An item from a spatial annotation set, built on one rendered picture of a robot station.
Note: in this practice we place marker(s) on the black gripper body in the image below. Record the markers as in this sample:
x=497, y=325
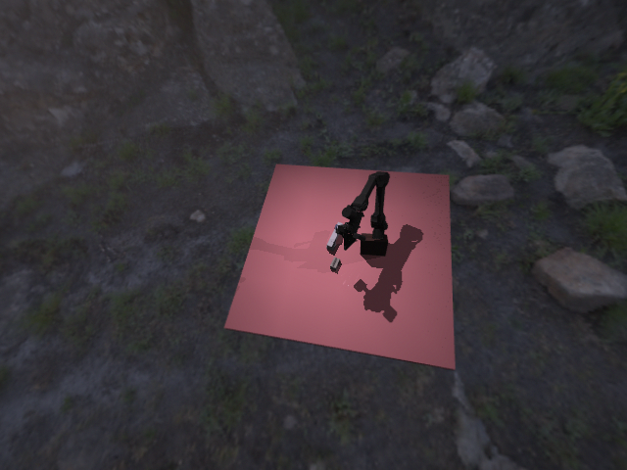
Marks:
x=355, y=235

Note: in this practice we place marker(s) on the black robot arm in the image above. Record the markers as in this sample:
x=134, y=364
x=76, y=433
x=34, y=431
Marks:
x=354, y=211

